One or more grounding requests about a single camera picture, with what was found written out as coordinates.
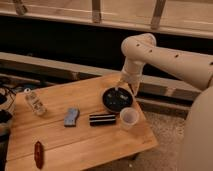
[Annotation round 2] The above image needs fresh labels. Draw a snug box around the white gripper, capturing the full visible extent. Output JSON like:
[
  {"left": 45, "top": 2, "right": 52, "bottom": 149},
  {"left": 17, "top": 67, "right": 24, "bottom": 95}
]
[{"left": 115, "top": 59, "right": 144, "bottom": 96}]

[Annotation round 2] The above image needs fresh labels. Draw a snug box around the dark ceramic bowl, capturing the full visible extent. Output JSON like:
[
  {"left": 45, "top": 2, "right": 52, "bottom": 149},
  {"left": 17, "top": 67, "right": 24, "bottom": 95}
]
[{"left": 102, "top": 87, "right": 133, "bottom": 113}]

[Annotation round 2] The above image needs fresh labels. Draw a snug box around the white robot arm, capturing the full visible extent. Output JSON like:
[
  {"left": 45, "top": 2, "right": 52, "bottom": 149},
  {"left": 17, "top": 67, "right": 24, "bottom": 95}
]
[{"left": 119, "top": 33, "right": 213, "bottom": 171}]

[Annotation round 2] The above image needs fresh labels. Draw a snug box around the clear plastic cup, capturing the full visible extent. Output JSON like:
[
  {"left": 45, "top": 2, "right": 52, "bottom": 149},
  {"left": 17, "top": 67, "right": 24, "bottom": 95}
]
[{"left": 120, "top": 107, "right": 140, "bottom": 130}]

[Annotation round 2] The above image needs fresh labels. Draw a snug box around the black rectangular block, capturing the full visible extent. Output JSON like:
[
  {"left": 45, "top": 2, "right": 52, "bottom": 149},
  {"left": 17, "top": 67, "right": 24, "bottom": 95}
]
[{"left": 89, "top": 114, "right": 116, "bottom": 126}]

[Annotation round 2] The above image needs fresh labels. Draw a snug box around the red oblong object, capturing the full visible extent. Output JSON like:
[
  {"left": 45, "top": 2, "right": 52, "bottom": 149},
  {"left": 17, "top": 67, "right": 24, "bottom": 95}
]
[{"left": 34, "top": 141, "right": 44, "bottom": 169}]

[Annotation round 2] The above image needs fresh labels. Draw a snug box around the black cables bundle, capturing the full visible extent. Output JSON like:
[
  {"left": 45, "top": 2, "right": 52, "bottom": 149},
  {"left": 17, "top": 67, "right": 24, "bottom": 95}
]
[{"left": 0, "top": 77, "right": 18, "bottom": 134}]

